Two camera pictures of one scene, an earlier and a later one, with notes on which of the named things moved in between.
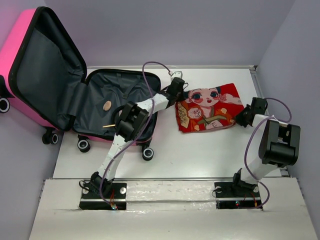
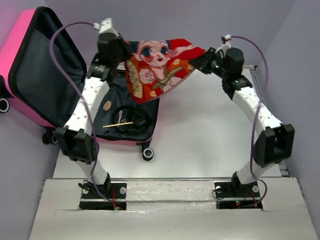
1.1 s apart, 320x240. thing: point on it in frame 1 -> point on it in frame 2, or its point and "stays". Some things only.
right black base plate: x=230 y=196 stays
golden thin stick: x=106 y=126 stays
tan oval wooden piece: x=107 y=105 stays
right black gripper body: x=240 y=118 -> x=213 y=63
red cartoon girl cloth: x=208 y=108 -> x=153 y=67
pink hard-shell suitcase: x=44 y=76 stays
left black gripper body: x=180 y=96 -> x=125 y=52
